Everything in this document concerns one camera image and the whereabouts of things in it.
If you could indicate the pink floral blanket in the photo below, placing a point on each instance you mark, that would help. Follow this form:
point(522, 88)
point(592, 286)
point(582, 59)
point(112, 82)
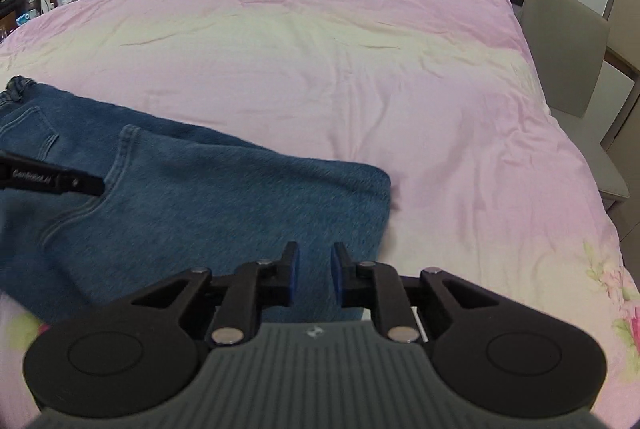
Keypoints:
point(350, 59)

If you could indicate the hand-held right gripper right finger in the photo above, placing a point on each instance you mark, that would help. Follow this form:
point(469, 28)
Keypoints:
point(337, 274)

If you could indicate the blue denim pants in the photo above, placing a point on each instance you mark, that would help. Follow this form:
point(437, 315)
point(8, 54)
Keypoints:
point(200, 199)

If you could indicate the grey upholstered chair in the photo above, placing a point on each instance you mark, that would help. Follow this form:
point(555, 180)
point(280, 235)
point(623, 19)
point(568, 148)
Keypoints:
point(565, 49)

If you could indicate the small blue box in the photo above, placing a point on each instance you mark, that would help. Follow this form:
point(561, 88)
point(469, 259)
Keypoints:
point(26, 16)

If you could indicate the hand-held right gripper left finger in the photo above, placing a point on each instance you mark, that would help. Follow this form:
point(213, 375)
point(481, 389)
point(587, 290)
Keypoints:
point(294, 274)

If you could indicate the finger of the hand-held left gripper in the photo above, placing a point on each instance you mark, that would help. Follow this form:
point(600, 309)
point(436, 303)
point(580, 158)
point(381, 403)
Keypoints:
point(50, 179)

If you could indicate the wooden desk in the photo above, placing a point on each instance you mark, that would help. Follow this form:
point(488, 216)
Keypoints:
point(622, 61)

